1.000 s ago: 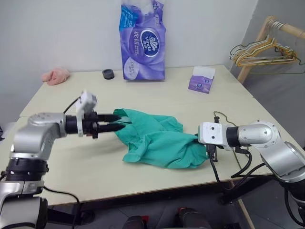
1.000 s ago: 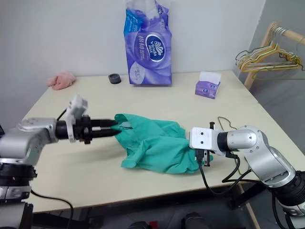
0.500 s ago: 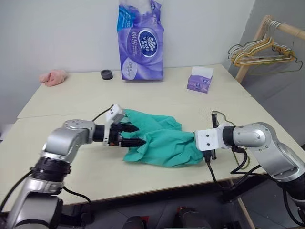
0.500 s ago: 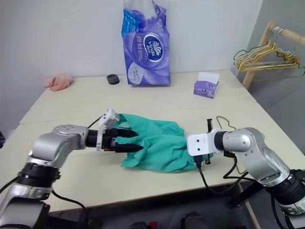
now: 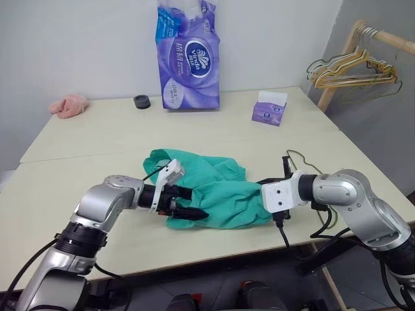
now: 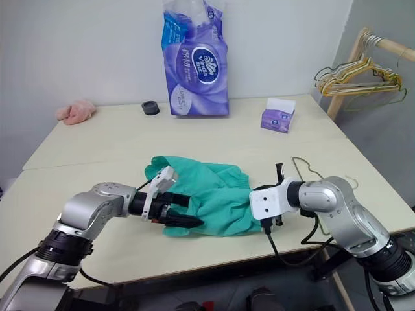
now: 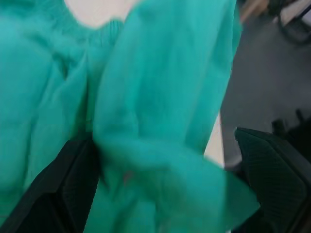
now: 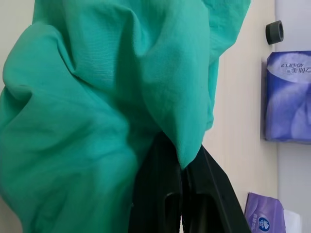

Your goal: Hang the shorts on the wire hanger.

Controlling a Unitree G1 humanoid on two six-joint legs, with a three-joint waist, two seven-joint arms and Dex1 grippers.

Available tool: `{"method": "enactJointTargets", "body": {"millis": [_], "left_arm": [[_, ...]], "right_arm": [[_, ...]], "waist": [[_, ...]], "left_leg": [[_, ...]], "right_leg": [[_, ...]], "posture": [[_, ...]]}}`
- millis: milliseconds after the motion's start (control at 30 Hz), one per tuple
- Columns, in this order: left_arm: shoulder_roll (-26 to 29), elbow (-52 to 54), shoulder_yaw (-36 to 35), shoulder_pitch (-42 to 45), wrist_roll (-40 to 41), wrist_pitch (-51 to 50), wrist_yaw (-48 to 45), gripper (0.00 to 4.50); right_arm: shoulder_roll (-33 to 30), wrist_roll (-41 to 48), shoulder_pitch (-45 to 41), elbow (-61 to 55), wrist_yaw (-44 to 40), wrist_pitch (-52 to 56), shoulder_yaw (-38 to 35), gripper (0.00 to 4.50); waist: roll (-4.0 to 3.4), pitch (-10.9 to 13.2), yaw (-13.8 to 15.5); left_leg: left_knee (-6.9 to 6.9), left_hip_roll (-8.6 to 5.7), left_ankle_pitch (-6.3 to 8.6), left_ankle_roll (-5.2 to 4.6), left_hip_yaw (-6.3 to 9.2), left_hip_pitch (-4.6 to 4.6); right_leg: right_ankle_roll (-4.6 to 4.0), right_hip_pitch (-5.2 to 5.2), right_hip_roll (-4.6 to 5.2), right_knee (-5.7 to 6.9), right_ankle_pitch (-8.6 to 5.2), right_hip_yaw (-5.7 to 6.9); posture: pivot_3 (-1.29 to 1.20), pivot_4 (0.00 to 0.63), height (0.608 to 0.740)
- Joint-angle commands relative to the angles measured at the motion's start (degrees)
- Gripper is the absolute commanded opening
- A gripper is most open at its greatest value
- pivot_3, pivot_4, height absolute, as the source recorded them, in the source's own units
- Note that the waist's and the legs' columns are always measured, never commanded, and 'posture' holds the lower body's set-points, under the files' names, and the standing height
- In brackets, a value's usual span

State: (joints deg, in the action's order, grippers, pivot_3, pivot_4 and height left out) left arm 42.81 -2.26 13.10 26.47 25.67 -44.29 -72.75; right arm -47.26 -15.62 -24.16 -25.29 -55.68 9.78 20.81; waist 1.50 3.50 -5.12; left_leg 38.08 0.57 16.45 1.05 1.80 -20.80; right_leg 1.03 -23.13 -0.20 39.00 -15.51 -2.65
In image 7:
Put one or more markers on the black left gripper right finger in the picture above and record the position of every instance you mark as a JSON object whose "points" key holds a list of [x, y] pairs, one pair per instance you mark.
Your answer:
{"points": [[274, 174]]}

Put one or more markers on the black pronged floor object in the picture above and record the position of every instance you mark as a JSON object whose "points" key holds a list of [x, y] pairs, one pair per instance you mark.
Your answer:
{"points": [[291, 128]]}

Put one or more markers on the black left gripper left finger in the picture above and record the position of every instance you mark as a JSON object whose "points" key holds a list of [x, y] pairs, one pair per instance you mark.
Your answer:
{"points": [[56, 194]]}

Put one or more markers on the green shorts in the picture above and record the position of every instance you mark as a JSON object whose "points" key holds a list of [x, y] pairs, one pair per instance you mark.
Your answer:
{"points": [[145, 85]]}

